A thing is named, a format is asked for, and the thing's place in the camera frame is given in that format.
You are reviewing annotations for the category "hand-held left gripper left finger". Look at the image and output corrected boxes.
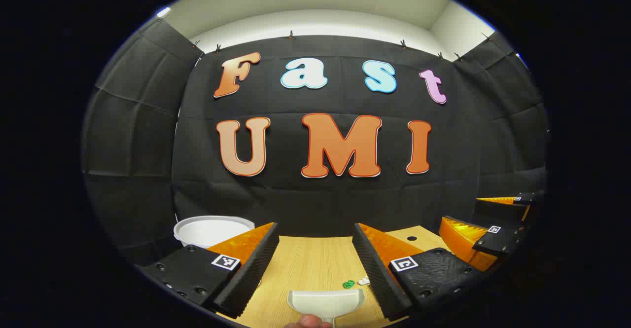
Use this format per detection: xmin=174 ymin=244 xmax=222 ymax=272
xmin=136 ymin=222 xmax=280 ymax=320

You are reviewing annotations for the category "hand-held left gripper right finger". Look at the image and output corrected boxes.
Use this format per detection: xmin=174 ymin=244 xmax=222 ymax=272
xmin=351 ymin=222 xmax=487 ymax=322

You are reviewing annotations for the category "grey plastic dustpan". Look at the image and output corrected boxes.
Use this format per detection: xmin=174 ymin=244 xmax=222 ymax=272
xmin=287 ymin=289 xmax=366 ymax=328

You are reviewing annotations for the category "white ribbed garbage bin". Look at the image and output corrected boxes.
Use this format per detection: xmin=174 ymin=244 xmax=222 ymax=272
xmin=173 ymin=215 xmax=256 ymax=249

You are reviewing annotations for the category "wooden desktop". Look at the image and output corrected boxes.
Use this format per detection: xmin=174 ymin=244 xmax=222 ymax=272
xmin=217 ymin=225 xmax=454 ymax=328

